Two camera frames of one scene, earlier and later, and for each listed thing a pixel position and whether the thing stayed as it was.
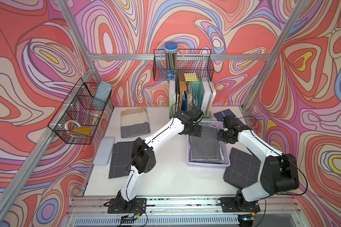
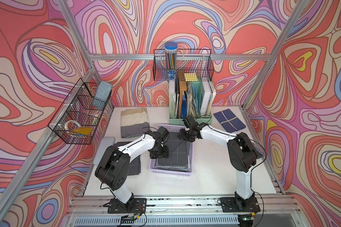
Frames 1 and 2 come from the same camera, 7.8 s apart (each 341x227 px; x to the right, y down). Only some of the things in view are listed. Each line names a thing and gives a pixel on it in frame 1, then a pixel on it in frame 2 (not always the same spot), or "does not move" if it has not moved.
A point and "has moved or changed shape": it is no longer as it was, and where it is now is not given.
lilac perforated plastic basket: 226,163 to 173,128
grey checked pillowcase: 243,169 has moved or changed shape
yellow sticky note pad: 190,77 does not move
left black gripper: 197,130 to 165,153
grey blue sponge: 103,91 does not move
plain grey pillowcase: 206,149 to 185,169
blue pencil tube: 171,49 does not move
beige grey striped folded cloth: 134,122 does not move
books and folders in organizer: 189,94 does not move
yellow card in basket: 84,130 does not move
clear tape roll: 66,126 does not move
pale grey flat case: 105,148 does not move
